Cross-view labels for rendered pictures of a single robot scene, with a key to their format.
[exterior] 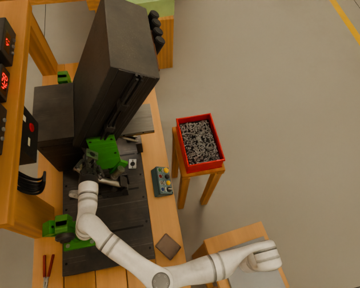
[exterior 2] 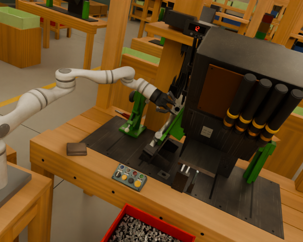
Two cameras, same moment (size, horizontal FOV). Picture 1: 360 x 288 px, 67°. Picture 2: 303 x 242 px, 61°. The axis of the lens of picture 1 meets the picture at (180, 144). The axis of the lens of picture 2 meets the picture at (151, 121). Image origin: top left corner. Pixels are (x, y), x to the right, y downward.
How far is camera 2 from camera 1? 1.31 m
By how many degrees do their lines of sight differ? 77
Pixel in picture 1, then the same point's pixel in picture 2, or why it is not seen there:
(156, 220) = (102, 158)
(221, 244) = (32, 185)
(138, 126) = (191, 153)
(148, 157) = (162, 187)
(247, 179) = not seen: outside the picture
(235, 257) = (24, 100)
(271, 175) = not seen: outside the picture
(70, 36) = not seen: outside the picture
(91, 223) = (126, 68)
